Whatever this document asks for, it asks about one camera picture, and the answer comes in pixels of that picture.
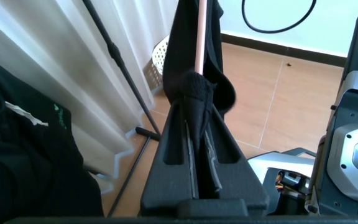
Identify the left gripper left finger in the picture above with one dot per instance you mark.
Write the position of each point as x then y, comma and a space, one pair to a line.
169, 180

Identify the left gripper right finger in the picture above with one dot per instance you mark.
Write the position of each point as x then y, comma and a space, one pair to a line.
238, 183

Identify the black garment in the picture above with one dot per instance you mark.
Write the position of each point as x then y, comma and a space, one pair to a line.
182, 62

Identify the white laundry basket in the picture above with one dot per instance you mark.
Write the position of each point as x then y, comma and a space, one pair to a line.
160, 57

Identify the black clothes rack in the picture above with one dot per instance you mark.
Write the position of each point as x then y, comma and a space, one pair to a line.
117, 56

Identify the pink clothes hanger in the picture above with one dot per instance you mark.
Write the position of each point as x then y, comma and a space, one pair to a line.
200, 37

